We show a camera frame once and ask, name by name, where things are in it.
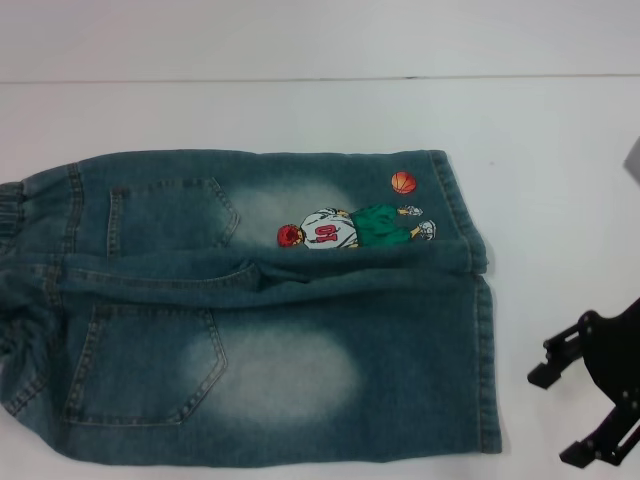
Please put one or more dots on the blue denim shorts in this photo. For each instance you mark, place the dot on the blue denim shorts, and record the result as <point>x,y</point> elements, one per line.
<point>280,360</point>

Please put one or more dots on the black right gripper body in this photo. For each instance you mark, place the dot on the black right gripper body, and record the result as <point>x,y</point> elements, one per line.
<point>620,360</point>

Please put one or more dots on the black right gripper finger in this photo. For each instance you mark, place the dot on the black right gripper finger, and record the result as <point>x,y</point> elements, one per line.
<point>592,452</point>
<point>562,347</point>

